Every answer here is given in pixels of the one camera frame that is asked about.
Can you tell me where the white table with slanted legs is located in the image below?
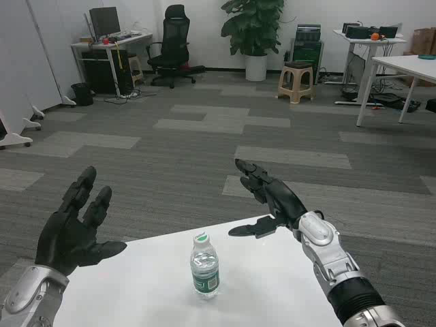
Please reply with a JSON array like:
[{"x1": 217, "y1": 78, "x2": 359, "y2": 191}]
[{"x1": 356, "y1": 54, "x2": 436, "y2": 128}]

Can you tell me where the black trash bin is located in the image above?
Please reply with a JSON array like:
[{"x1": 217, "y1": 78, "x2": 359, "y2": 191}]
[{"x1": 70, "y1": 82, "x2": 95, "y2": 107}]

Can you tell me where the brown cardboard box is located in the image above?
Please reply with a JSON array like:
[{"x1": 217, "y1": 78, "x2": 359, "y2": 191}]
[{"x1": 413, "y1": 28, "x2": 436, "y2": 56}]

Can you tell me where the black flat floor bag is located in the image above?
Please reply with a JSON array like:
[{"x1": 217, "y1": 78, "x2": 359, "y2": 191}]
[{"x1": 373, "y1": 94, "x2": 422, "y2": 113}]

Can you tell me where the white desk with monitor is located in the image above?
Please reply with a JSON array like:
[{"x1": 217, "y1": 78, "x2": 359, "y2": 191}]
[{"x1": 70, "y1": 31, "x2": 154, "y2": 98}]

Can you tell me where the black computer monitor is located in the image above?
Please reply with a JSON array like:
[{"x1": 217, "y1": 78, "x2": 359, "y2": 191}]
[{"x1": 89, "y1": 6, "x2": 122, "y2": 39}]

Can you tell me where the beige plastic stool dark seat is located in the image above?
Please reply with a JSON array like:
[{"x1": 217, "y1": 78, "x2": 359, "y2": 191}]
[{"x1": 277, "y1": 61, "x2": 316, "y2": 105}]

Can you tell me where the black computer tower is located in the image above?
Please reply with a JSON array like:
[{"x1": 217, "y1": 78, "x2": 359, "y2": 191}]
[{"x1": 81, "y1": 50, "x2": 134, "y2": 95}]

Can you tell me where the green leafy plant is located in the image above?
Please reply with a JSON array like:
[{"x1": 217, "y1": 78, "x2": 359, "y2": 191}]
[{"x1": 220, "y1": 0, "x2": 285, "y2": 57}]

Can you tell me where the white standing desk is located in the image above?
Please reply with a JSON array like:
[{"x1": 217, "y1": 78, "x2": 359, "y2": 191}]
[{"x1": 332, "y1": 29, "x2": 409, "y2": 106}]

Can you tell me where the small beige plastic stool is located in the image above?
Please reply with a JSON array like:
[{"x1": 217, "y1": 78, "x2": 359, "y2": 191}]
[{"x1": 126, "y1": 53, "x2": 144, "y2": 88}]

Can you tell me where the black office chair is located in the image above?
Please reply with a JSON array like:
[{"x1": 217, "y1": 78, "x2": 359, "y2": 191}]
[{"x1": 146, "y1": 4, "x2": 207, "y2": 89}]

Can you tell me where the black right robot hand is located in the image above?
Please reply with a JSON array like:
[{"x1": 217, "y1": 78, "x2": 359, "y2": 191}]
[{"x1": 228, "y1": 158, "x2": 309, "y2": 239}]

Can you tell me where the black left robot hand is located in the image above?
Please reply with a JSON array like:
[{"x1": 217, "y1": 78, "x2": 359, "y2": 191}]
[{"x1": 34, "y1": 166, "x2": 128, "y2": 277}]

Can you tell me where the clear water bottle green label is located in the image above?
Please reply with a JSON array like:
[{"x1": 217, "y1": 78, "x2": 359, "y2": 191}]
[{"x1": 189, "y1": 231, "x2": 221, "y2": 300}]

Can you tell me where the black green equipment rack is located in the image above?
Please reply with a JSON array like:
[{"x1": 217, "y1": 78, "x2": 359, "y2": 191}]
[{"x1": 289, "y1": 23, "x2": 323, "y2": 86}]

